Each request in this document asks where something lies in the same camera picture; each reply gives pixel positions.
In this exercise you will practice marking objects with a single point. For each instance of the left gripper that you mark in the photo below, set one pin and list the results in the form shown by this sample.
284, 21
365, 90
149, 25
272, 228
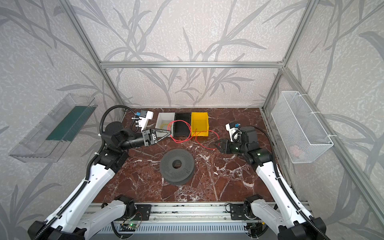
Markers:
149, 137

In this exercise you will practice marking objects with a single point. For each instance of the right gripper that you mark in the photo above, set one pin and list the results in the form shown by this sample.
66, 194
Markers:
225, 145

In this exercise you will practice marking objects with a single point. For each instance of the grey perforated spool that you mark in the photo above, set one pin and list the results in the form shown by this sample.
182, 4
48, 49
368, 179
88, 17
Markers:
177, 167

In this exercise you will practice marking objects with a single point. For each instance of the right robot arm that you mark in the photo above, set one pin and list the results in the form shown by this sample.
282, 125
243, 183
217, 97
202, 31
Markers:
291, 220

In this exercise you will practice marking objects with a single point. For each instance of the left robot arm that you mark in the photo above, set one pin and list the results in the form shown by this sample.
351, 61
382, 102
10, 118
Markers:
107, 161

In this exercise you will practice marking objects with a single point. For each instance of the white plastic bin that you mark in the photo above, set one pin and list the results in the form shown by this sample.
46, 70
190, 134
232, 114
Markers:
163, 121

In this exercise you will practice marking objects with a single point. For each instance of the black plastic bin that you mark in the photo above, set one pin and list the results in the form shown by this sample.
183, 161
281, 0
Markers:
181, 124

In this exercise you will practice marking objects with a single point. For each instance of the yellow plastic bin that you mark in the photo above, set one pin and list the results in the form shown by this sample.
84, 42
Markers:
200, 124

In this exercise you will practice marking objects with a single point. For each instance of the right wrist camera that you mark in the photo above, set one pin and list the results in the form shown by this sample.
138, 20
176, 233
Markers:
234, 131

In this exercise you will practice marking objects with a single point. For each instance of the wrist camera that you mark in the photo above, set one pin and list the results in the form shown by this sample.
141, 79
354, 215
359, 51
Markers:
234, 131
142, 118

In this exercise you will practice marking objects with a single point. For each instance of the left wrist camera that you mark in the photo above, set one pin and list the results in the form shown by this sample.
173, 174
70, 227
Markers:
142, 118

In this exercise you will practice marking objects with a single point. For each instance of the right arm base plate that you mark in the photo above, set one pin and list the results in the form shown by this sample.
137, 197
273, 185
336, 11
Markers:
238, 212

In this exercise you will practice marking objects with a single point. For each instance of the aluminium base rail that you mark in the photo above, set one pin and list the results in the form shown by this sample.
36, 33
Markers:
169, 211

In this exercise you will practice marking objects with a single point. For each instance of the white wire basket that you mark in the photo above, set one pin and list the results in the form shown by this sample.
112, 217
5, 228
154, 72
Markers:
304, 137

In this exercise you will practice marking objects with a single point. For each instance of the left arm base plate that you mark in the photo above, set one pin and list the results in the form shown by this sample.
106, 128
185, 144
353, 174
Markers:
140, 212

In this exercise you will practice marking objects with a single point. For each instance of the clear wall tray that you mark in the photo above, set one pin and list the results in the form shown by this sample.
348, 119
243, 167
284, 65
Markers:
48, 141

